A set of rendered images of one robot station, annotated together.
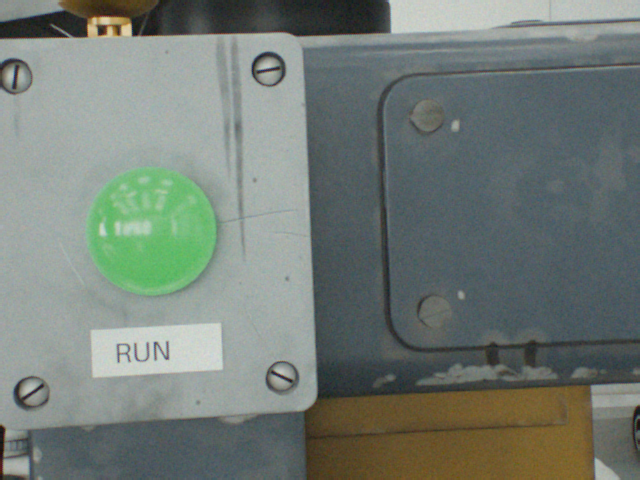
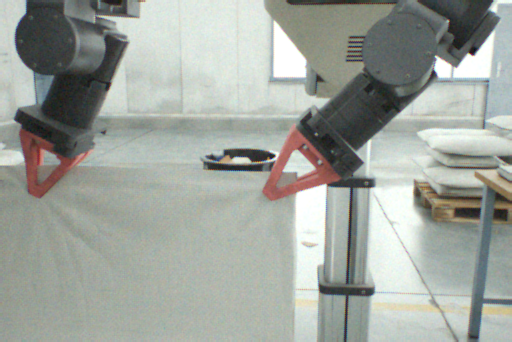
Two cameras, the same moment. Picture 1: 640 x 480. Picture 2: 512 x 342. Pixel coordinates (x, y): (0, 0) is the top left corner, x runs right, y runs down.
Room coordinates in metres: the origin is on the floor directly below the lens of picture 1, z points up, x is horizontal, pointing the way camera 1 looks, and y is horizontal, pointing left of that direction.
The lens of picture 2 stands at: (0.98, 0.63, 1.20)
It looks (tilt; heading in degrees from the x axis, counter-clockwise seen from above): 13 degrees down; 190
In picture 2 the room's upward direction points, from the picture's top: straight up
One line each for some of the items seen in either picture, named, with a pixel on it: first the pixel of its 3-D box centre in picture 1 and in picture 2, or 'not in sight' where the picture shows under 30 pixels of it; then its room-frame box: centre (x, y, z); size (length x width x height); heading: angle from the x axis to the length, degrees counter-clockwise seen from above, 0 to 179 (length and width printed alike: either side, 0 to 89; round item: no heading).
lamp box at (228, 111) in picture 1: (155, 226); not in sight; (0.33, 0.04, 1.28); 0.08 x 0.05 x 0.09; 95
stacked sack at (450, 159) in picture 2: not in sight; (459, 154); (-3.14, 1.64, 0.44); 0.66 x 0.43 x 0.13; 5
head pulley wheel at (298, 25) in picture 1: (275, 36); not in sight; (0.52, 0.01, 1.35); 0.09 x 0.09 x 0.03
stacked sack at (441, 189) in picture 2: not in sight; (455, 183); (-3.13, 1.63, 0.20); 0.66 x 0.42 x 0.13; 1
